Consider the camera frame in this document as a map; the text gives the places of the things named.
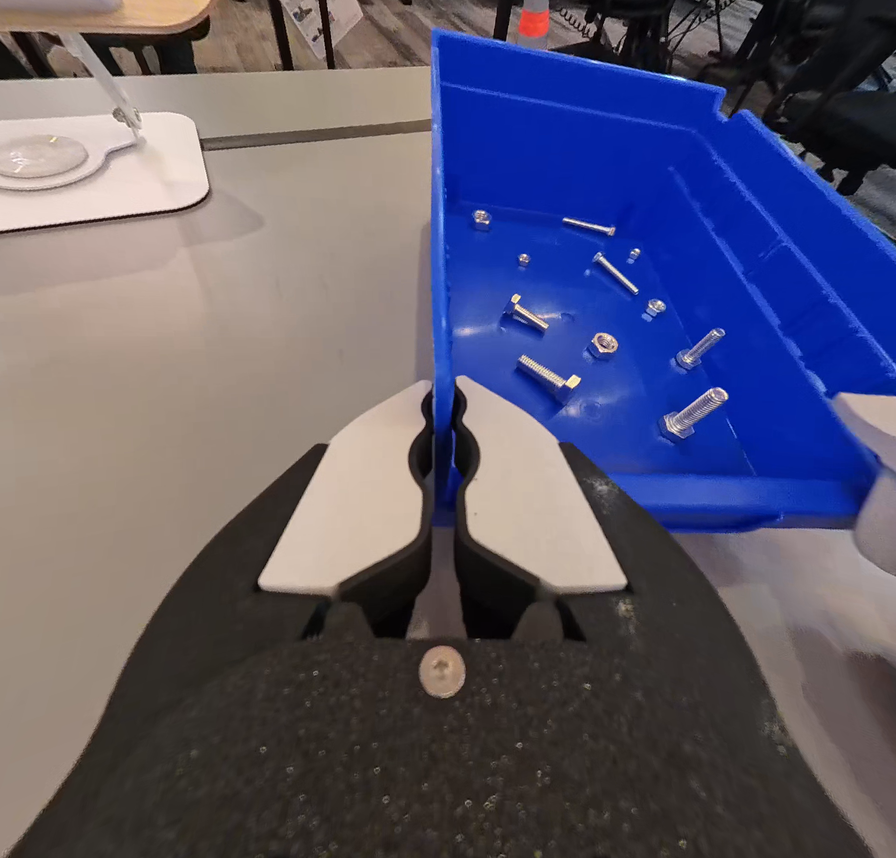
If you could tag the grey desk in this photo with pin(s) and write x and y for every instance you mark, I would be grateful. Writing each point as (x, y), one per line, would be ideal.
(210, 382)

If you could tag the white printed sheet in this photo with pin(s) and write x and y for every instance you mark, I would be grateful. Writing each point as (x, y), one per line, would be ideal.
(315, 4)

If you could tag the blue plastic bin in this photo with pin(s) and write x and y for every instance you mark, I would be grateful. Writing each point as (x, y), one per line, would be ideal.
(560, 144)

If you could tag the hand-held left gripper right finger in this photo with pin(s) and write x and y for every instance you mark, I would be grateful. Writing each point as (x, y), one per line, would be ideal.
(539, 515)

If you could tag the small silver bolt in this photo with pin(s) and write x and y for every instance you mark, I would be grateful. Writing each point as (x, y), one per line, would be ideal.
(588, 226)

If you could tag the white document stand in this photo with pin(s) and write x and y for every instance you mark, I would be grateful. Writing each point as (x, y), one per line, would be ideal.
(140, 172)

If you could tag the orange traffic cone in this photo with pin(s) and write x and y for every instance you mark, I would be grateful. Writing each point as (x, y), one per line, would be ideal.
(534, 18)

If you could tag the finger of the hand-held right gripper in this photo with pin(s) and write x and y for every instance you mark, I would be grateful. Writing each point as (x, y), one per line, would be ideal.
(880, 522)
(871, 417)

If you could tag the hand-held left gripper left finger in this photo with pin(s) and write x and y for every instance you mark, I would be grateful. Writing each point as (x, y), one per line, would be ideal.
(350, 515)

